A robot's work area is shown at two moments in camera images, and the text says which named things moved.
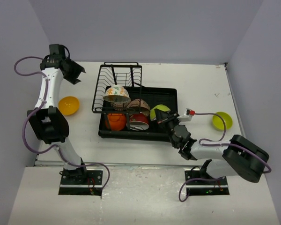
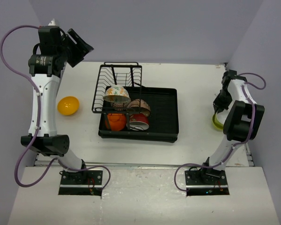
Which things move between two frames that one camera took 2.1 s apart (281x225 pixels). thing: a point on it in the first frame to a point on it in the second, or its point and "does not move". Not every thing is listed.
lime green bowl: (152, 114) to (216, 122)
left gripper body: (73, 70) to (71, 52)
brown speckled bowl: (138, 106) does not move
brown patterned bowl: (119, 106) does not move
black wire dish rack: (118, 89) does not move
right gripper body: (172, 121) to (223, 101)
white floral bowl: (116, 94) does not move
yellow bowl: (69, 105) does not move
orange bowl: (115, 122) does not move
